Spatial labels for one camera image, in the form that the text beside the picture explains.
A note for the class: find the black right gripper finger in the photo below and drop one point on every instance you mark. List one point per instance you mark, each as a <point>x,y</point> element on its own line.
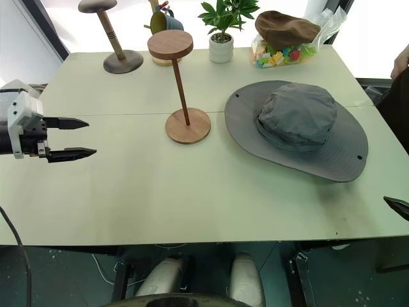
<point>401,207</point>

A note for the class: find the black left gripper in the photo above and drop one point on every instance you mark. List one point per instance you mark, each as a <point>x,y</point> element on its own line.
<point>32,134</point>

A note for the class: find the dark mushroom-shaped hat stand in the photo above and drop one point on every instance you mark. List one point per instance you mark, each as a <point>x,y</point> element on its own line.
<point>123,62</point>

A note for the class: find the brown wooden disc hat stand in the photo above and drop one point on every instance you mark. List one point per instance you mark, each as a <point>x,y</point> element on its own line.
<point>187,126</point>

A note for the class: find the grey wide-brim bucket hat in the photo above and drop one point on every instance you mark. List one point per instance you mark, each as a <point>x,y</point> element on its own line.
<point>297,121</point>

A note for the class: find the brown cap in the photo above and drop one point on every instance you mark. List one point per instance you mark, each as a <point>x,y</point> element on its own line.
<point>286,28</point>

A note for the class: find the person in dark clothes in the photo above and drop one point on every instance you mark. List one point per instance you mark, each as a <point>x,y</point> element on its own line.
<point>396,105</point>

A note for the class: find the light wooden mug holder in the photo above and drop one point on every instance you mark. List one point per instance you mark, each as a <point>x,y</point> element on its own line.
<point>166,61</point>

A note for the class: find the grey mug with yellow inside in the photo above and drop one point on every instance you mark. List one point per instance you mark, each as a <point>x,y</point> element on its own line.
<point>174,23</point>

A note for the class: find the white rounded robot leg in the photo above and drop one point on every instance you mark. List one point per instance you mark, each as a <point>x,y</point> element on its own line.
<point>161,276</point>
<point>246,278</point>

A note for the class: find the green plant in white pot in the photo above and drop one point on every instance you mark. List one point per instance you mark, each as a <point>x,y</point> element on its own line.
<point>221,48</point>

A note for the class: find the plastic bag of colourful clips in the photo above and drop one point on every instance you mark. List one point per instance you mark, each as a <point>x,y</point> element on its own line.
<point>278,59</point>

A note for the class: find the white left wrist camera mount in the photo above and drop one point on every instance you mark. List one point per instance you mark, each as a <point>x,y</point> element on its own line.
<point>24,108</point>

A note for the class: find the dark window frame post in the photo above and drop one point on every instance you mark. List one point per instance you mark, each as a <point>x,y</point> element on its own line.
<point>48,27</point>
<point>338,16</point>

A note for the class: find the black table frame leg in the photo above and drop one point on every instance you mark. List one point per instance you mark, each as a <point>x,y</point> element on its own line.
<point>123,281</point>
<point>300,281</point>

